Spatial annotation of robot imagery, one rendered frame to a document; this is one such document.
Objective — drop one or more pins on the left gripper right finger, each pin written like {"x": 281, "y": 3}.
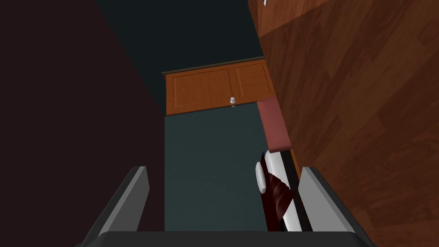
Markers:
{"x": 319, "y": 202}

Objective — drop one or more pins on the silver round door knob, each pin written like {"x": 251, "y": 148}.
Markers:
{"x": 232, "y": 100}

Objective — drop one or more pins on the dark red bench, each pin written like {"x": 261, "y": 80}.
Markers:
{"x": 273, "y": 127}

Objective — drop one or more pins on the orange wooden panel door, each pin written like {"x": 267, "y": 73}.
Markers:
{"x": 202, "y": 91}

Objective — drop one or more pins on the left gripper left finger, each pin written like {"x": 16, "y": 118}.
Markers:
{"x": 132, "y": 202}

